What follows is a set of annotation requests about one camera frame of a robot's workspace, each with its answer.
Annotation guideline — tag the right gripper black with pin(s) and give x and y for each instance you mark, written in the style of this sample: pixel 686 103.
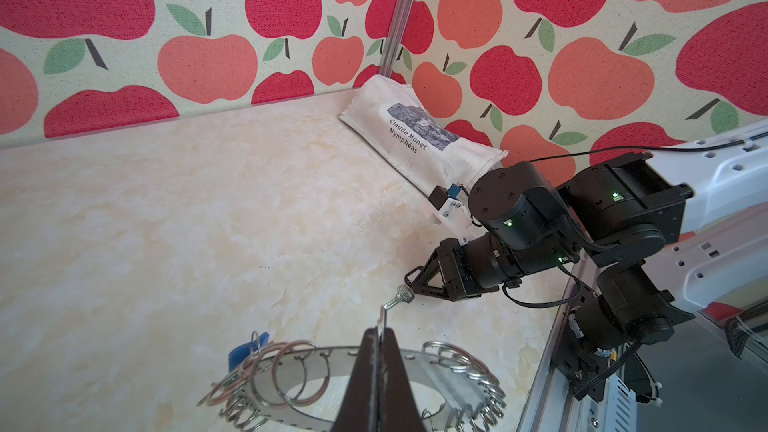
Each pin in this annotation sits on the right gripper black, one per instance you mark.
pixel 455 272

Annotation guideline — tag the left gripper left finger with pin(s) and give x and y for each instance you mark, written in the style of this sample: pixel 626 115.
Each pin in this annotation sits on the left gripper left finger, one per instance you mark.
pixel 359 410

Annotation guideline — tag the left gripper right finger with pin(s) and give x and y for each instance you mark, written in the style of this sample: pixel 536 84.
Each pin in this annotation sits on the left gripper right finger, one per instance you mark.
pixel 396 407

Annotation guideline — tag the metal disc with key rings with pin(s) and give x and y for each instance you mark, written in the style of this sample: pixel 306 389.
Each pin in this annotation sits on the metal disc with key rings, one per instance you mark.
pixel 301 385

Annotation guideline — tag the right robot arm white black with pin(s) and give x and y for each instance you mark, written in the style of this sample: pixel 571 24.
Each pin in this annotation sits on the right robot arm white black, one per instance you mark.
pixel 670 230

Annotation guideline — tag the key with blue tag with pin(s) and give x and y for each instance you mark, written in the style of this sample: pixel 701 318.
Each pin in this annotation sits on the key with blue tag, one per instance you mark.
pixel 238 354

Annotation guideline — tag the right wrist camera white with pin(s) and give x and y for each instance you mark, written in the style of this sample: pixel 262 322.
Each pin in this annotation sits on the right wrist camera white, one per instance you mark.
pixel 447 208

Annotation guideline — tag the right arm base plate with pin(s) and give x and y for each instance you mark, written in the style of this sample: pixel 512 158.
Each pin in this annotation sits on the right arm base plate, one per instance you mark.
pixel 588 353

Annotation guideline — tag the front aluminium rail frame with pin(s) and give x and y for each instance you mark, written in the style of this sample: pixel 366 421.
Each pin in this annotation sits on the front aluminium rail frame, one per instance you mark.
pixel 709 376

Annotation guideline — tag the right aluminium corner post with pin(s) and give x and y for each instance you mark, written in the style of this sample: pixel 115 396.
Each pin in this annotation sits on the right aluminium corner post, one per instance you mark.
pixel 395 35

